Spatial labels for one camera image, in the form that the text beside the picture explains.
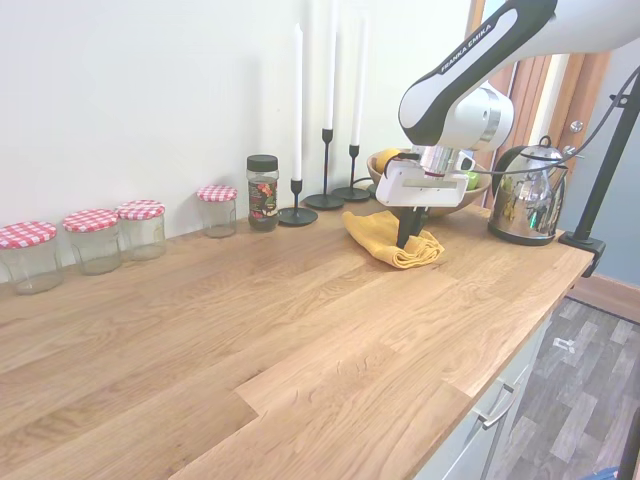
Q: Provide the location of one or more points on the spice jar black lid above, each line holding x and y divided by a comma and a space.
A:
262, 197

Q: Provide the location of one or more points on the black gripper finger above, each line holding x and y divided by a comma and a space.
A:
405, 231
423, 217

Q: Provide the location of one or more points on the white taper candle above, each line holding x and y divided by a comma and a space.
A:
297, 100
329, 75
358, 85

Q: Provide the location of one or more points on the medium black candle holder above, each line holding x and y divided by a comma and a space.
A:
351, 191

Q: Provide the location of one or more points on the round silver door knob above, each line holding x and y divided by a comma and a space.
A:
578, 126

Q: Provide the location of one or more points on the brown wooden door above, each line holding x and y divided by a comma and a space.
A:
592, 90

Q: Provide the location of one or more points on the green apple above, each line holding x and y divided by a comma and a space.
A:
472, 180

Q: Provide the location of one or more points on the shiny steel kettle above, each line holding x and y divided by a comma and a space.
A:
530, 205

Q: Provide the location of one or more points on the small white floor object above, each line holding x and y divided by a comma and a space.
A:
564, 344

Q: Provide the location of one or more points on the white base cabinet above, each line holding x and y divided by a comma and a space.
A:
480, 450

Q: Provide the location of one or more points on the glass jar red gingham lid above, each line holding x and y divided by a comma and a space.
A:
142, 230
217, 212
31, 260
94, 242

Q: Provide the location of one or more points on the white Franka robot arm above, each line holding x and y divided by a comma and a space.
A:
450, 90

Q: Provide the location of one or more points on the tall black candle holder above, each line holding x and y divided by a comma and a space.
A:
325, 200

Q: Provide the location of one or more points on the short black candle holder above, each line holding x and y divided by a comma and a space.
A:
297, 215

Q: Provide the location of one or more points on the yellow cloth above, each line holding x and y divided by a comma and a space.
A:
375, 235

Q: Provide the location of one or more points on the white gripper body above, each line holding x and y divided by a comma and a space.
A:
420, 192

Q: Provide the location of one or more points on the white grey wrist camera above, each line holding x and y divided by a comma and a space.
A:
464, 163

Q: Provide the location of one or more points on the silver door lever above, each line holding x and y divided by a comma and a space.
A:
570, 150

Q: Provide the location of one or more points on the black clamp camera stand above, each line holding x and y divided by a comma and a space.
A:
599, 190

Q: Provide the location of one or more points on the wooden fruit bowl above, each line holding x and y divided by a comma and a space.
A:
472, 200

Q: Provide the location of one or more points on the yellow lemon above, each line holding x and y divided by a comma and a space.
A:
387, 159

